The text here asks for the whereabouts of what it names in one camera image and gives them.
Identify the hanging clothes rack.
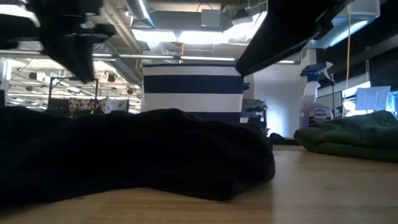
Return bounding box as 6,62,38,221
68,96,130,114

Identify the pale hanging sheet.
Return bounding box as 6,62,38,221
355,85,392,111

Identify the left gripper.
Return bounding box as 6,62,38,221
0,0,118,84

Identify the grey ceiling unit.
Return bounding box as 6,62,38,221
200,9,222,31

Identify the bright ceiling light panel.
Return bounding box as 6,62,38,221
132,29,249,45

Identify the dark green shirt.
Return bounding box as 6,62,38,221
293,110,398,164

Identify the yellow hanging cable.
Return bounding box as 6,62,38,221
340,3,351,118

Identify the Dawn spray bottle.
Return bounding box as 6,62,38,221
299,61,335,128

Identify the black garment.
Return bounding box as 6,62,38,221
0,106,276,206

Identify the navy white striped fabric bin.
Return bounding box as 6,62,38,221
141,63,250,124

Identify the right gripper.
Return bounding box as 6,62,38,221
235,0,355,77

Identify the black background robot station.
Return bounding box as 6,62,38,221
47,77,100,108

